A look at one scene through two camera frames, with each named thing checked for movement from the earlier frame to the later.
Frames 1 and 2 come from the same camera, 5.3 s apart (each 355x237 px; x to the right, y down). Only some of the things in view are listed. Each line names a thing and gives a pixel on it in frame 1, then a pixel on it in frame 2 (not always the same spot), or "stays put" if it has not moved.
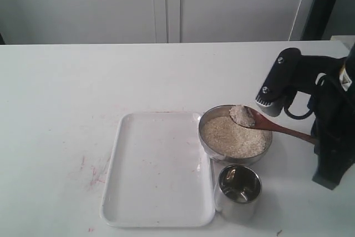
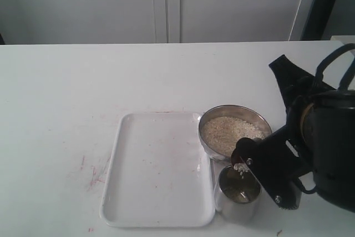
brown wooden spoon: x=260 y=122 → x=236 y=158
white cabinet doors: x=153 y=6 stays put
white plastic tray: x=158 y=174 stays put
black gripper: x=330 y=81 → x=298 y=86
